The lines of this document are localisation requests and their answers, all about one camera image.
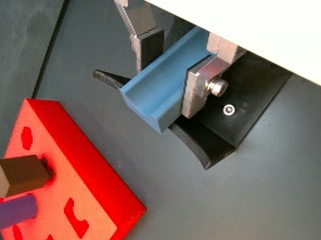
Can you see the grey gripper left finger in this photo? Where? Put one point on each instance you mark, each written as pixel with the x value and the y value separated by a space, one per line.
pixel 146 35

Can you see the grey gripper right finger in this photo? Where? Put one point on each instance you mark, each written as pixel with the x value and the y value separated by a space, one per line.
pixel 203 80

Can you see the light blue arch object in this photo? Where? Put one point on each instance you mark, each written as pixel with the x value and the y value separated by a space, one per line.
pixel 154 92

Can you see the black curved fixture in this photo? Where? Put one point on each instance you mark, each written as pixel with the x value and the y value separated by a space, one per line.
pixel 215 130

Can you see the red peg board base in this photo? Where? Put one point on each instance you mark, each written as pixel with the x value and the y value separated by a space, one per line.
pixel 86 203

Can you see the brown hexagonal peg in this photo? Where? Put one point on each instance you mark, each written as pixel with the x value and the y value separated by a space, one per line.
pixel 22 174

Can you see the purple cylinder peg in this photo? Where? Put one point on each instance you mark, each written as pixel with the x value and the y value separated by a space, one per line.
pixel 17 210

